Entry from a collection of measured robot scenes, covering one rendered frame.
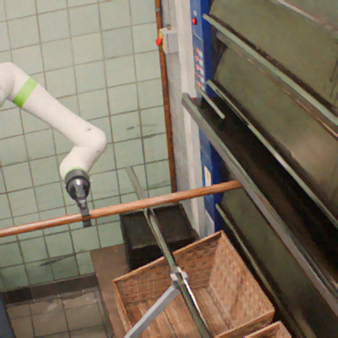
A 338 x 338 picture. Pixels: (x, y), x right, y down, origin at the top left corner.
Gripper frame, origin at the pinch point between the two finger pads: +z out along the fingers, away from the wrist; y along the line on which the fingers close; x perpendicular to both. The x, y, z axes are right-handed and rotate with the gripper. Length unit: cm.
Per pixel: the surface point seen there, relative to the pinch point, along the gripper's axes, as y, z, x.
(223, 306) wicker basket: 58, -8, -47
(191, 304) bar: 2, 54, -21
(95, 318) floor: 119, -92, 2
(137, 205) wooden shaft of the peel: -0.7, 1.6, -17.8
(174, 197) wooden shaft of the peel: -0.8, 1.5, -30.3
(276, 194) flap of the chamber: -21, 46, -49
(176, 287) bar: 4.6, 41.5, -19.9
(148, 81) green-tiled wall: 3, -121, -47
